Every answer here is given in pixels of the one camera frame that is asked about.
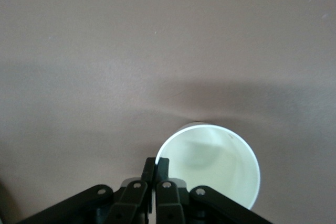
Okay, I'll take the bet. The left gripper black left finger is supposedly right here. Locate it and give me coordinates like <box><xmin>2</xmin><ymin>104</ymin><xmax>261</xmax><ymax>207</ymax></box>
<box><xmin>18</xmin><ymin>157</ymin><xmax>157</xmax><ymax>224</ymax></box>

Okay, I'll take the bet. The brown table cover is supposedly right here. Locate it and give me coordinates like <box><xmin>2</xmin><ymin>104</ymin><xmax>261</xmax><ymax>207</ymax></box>
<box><xmin>0</xmin><ymin>0</ymin><xmax>336</xmax><ymax>224</ymax></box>

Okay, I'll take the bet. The white IKEA cup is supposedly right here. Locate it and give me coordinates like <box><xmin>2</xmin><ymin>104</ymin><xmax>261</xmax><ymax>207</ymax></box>
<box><xmin>155</xmin><ymin>121</ymin><xmax>261</xmax><ymax>210</ymax></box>

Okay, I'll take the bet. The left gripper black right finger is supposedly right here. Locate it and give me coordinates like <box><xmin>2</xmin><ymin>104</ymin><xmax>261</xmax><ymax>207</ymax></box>
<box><xmin>156</xmin><ymin>157</ymin><xmax>276</xmax><ymax>224</ymax></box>

